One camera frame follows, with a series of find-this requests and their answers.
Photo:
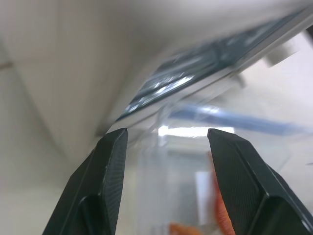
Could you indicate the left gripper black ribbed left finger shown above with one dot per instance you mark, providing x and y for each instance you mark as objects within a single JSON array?
[{"x": 107, "y": 176}]

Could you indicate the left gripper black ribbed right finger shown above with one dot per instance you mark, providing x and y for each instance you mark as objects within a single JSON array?
[{"x": 239, "y": 176}]

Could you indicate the orange food pieces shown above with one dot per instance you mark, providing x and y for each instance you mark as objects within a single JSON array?
[{"x": 223, "y": 214}]

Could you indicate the white toaster oven, glass door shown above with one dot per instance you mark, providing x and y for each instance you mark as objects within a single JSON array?
[{"x": 195, "y": 63}]

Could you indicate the clear plastic food container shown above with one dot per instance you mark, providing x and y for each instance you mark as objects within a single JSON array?
[{"x": 171, "y": 171}]

